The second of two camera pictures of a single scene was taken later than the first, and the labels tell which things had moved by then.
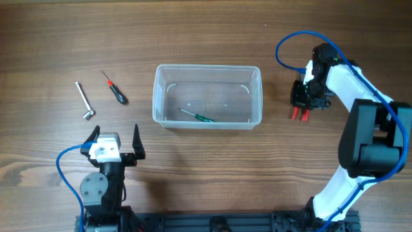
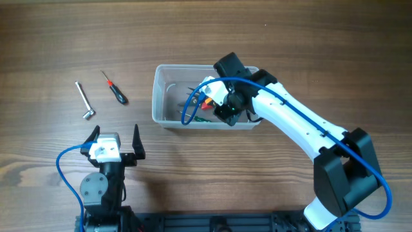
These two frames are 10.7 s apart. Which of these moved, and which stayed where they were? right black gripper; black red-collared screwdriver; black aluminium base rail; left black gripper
Moved: right black gripper
Stayed: left black gripper; black aluminium base rail; black red-collared screwdriver
